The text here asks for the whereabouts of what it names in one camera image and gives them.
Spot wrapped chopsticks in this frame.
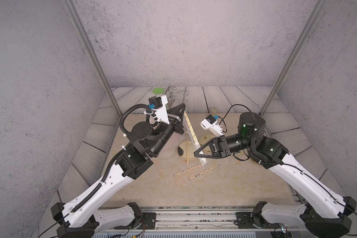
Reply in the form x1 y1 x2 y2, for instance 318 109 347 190
173 164 203 177
188 165 220 181

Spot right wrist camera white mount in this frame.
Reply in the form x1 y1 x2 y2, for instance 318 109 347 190
200 114 224 137

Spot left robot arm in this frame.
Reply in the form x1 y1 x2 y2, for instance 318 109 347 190
51 103 185 238

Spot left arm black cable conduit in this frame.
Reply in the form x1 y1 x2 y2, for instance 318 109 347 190
119 103 155 136

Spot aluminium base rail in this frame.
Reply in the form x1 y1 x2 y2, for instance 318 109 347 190
92 206 313 238

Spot wrapped chopsticks middle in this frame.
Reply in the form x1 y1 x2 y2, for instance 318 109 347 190
188 165 220 181

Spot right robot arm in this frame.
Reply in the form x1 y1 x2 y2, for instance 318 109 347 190
194 112 357 238

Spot bamboo chopsticks pair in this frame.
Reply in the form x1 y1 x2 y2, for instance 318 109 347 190
184 111 200 150
186 140 190 165

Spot left aluminium frame post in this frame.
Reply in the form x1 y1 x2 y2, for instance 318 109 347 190
62 0 122 116

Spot wrapped chopsticks left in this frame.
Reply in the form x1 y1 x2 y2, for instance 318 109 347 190
173 164 203 177

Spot aluminium frame post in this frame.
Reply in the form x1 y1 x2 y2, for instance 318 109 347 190
62 0 122 116
259 0 327 116

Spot chrome cup holder stand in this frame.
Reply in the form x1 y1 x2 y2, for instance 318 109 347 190
166 86 189 109

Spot right aluminium frame post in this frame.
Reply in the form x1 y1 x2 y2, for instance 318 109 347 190
259 0 327 116

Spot cream plate with dark patch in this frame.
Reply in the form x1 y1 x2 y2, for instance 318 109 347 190
178 140 197 161

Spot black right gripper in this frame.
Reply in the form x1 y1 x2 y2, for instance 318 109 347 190
195 134 257 159

